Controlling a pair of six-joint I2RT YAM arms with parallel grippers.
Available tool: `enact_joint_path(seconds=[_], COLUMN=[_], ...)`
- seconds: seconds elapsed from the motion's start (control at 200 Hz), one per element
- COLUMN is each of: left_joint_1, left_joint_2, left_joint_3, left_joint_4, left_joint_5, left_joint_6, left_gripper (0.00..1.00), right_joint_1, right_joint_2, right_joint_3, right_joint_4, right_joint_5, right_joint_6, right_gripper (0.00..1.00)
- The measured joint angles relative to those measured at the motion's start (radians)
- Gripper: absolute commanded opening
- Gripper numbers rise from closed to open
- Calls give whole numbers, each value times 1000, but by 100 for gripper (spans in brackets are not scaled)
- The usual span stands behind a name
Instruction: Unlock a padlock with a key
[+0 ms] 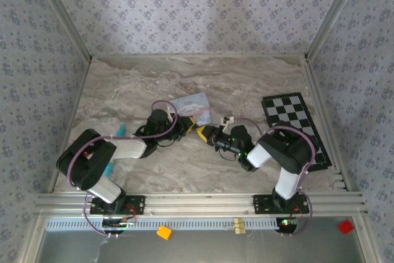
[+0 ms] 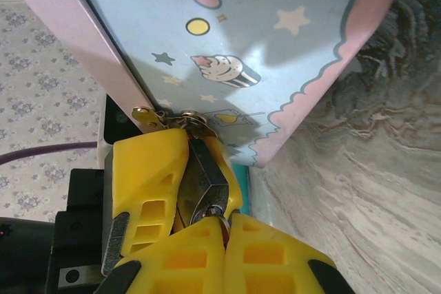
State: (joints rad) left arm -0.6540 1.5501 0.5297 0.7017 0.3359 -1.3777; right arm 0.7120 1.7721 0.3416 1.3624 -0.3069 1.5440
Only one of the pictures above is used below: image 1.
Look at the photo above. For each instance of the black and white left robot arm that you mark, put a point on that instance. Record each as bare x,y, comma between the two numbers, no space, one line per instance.
89,158

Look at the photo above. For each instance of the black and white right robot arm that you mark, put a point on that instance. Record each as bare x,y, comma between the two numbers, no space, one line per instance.
292,149

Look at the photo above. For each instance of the light blue cartoon card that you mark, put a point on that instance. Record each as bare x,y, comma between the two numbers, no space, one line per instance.
197,106

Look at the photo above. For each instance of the teal plastic bottle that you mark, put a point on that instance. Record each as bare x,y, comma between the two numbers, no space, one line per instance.
121,130

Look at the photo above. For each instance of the black and white chessboard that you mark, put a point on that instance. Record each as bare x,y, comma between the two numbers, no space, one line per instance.
289,109

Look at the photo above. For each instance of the round black circuit board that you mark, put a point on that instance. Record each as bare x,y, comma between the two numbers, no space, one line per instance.
287,224
118,225

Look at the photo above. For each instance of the orange plastic block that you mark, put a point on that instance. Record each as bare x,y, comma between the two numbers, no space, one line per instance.
164,232

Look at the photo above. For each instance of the red plastic block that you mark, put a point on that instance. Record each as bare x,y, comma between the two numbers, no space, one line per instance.
346,226

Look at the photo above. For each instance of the aluminium front frame rail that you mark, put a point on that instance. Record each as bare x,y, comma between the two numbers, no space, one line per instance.
197,204

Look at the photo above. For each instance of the aluminium side frame rail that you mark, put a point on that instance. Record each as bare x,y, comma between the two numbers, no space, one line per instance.
326,127

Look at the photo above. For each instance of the aluminium corner frame post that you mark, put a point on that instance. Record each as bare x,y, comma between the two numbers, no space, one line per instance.
61,13
335,13

